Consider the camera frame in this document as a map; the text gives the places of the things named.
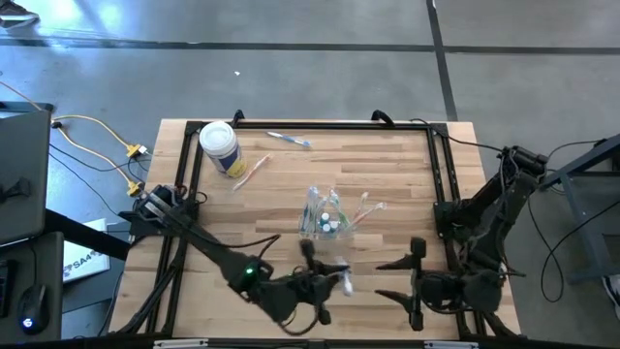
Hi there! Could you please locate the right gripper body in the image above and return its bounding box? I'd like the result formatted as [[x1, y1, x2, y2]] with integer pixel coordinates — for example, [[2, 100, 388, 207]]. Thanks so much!
[[410, 269, 467, 315]]

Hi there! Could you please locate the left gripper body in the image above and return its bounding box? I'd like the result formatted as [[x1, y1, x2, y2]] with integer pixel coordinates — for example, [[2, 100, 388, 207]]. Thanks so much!
[[295, 268, 336, 310]]

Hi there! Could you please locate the green toothbrush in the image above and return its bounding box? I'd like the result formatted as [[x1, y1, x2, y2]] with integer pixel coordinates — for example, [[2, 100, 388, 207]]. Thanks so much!
[[333, 196, 354, 232], [327, 188, 350, 232]]

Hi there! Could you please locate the purple toothbrush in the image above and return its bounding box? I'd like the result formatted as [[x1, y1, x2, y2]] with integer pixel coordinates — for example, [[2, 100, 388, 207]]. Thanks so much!
[[309, 186, 325, 229]]

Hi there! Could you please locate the clear acrylic organizer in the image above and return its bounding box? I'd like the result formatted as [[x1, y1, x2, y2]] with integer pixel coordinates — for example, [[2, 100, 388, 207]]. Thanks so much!
[[297, 207, 356, 242]]

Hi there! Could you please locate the disinfecting wipes canister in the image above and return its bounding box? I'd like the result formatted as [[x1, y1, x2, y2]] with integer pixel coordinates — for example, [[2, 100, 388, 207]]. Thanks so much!
[[198, 119, 249, 179]]

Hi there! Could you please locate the gray metal cart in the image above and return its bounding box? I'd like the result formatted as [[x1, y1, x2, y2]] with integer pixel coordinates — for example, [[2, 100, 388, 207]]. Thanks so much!
[[535, 133, 620, 285]]

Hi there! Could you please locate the person's shoe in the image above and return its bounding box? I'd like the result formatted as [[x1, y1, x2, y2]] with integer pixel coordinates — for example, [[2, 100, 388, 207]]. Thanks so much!
[[0, 0, 40, 28], [599, 273, 620, 319]]

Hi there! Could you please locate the white printed box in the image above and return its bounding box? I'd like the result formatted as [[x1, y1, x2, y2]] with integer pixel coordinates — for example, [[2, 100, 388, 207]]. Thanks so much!
[[62, 217, 111, 284]]

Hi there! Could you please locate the black desk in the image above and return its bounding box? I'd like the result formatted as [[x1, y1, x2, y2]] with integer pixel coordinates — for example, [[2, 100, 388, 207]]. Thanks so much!
[[0, 207, 132, 343]]

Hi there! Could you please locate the black computer mouse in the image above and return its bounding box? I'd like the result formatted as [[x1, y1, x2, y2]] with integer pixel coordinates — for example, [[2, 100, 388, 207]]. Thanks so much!
[[17, 284, 49, 335]]

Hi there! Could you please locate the computer monitor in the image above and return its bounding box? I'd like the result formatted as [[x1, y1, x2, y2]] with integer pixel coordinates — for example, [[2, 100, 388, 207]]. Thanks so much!
[[0, 100, 55, 246]]

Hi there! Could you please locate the black keyboard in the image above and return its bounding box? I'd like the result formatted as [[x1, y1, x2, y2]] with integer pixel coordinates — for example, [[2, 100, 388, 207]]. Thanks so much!
[[0, 260, 12, 319]]

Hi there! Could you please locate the silver bracket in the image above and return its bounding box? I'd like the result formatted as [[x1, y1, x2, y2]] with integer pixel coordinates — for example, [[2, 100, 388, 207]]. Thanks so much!
[[152, 338, 209, 349], [423, 340, 481, 349]]

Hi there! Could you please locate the black floor cable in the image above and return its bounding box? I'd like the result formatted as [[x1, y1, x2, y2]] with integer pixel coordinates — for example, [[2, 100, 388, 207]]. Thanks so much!
[[47, 143, 151, 217], [525, 140, 620, 304]]

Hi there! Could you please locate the yellow extension cable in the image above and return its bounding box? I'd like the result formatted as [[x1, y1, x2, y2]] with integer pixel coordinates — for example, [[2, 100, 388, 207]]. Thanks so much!
[[0, 79, 149, 159], [57, 126, 144, 198]]

